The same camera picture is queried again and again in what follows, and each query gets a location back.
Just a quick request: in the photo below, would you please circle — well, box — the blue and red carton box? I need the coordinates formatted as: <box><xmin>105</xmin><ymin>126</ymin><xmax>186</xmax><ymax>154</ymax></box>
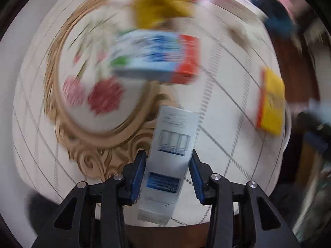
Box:
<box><xmin>110</xmin><ymin>30</ymin><xmax>201</xmax><ymax>85</ymax></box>

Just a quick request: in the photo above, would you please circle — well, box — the yellow box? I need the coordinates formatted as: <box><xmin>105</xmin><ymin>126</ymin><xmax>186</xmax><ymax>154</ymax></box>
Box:
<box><xmin>133</xmin><ymin>0</ymin><xmax>196</xmax><ymax>29</ymax></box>

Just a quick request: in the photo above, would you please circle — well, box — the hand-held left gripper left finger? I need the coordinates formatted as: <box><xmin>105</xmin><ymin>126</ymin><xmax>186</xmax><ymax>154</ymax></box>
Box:
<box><xmin>34</xmin><ymin>149</ymin><xmax>147</xmax><ymax>248</ymax></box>

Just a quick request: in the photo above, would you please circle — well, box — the yellow and orange packet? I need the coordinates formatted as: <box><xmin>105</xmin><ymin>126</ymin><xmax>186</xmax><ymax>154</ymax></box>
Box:
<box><xmin>257</xmin><ymin>67</ymin><xmax>285</xmax><ymax>136</ymax></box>

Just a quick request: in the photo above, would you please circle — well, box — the floral printed tablecloth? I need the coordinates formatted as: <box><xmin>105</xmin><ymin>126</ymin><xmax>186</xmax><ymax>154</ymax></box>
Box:
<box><xmin>12</xmin><ymin>0</ymin><xmax>291</xmax><ymax>228</ymax></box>

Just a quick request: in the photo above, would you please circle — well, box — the white carton box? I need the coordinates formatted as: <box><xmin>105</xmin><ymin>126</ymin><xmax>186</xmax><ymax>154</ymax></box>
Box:
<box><xmin>137</xmin><ymin>105</ymin><xmax>199</xmax><ymax>225</ymax></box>

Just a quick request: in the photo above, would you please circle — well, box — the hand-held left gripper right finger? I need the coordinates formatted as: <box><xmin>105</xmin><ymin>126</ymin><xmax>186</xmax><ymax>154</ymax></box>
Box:
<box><xmin>188</xmin><ymin>150</ymin><xmax>302</xmax><ymax>248</ymax></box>

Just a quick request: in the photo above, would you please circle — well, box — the dark blue cloth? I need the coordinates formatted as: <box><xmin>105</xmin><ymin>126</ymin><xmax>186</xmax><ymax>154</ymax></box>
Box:
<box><xmin>243</xmin><ymin>0</ymin><xmax>296</xmax><ymax>37</ymax></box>

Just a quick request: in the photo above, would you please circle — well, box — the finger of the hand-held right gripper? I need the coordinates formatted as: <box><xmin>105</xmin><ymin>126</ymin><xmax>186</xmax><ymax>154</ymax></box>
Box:
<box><xmin>297</xmin><ymin>112</ymin><xmax>331</xmax><ymax>158</ymax></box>

